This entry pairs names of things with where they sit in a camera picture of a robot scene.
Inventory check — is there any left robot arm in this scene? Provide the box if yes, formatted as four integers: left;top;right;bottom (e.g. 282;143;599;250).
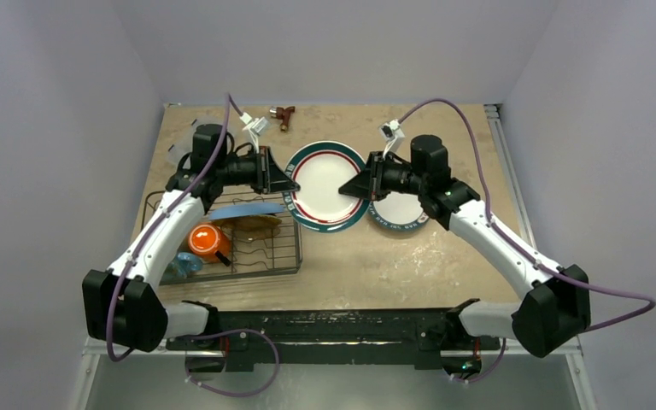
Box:
82;124;300;361

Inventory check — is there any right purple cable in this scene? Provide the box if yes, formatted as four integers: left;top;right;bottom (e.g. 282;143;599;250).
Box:
395;98;656;333

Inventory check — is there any green rim white plate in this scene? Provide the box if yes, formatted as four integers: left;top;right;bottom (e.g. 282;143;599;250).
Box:
283;141;369;233

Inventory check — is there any green red lettered plate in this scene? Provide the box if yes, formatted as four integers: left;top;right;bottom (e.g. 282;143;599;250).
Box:
367;192;430;233

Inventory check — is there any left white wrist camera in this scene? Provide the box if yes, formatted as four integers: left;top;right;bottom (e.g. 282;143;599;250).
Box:
240;112;270;150

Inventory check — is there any black base mount frame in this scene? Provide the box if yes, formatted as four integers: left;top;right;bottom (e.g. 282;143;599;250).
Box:
167;307;501;376

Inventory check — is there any yellow patterned plate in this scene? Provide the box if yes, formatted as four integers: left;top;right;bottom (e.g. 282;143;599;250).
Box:
210;214;282;232

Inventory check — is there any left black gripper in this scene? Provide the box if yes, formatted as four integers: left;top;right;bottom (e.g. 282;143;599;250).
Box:
217;146;300;195

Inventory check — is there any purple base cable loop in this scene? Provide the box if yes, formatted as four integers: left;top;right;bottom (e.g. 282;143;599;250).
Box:
184;328;281;399

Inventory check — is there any brown metal fitting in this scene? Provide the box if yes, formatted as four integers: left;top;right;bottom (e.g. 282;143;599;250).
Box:
269;106;296;133

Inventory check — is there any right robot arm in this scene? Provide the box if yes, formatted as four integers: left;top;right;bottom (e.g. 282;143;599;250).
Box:
338;135;591;358

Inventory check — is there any orange mug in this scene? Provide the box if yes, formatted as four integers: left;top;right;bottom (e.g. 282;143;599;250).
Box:
187;224;232;267

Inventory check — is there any blue butterfly mug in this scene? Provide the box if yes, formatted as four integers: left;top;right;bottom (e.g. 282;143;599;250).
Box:
162;252;203;282

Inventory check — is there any light blue plate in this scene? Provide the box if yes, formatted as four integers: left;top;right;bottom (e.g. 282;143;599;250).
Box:
208;202;284;220

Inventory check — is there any black wire dish rack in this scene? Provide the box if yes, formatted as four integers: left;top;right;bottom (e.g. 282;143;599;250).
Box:
160;188;302;286

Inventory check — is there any clear plastic organizer box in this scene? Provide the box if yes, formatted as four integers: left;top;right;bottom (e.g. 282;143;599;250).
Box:
166;116;209;166

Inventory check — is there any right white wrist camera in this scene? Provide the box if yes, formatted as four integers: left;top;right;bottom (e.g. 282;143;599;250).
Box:
378;119;405;158

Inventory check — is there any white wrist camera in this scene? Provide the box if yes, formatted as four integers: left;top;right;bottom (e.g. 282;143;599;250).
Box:
378;119;405;158
240;112;270;150

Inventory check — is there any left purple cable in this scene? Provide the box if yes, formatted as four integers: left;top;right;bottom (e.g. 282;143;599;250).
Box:
104;91;253;363

